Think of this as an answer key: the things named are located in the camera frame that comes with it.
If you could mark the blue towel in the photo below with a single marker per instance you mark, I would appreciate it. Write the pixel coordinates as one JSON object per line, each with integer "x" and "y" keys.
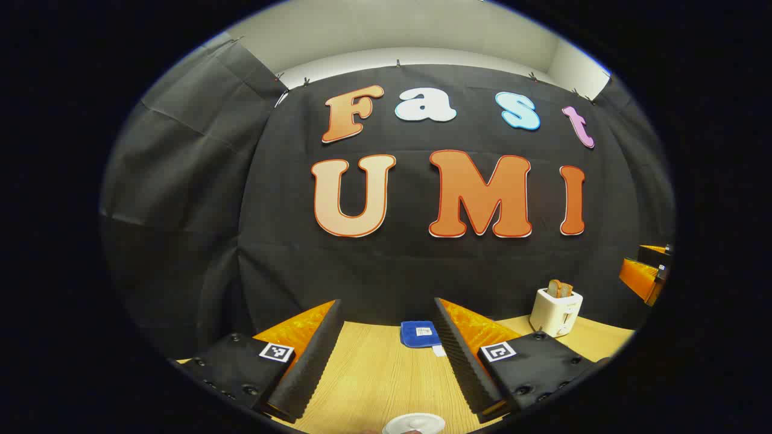
{"x": 419, "y": 334}

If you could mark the toasted bread slice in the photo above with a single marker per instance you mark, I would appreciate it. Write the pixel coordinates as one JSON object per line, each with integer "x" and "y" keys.
{"x": 553, "y": 288}
{"x": 567, "y": 290}

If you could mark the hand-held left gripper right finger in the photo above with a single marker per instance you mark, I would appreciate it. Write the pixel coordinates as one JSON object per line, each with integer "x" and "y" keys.
{"x": 461, "y": 367}

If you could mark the black backdrop cloth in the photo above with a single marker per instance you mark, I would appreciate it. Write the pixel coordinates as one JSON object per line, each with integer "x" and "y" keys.
{"x": 271, "y": 253}

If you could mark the white toaster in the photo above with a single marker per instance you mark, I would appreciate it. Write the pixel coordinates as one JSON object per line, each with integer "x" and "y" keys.
{"x": 555, "y": 313}

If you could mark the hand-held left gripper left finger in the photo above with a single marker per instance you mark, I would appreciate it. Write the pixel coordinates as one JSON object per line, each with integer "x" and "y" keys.
{"x": 313, "y": 361}

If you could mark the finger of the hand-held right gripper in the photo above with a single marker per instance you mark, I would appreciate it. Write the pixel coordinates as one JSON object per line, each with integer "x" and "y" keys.
{"x": 654, "y": 256}
{"x": 639, "y": 278}

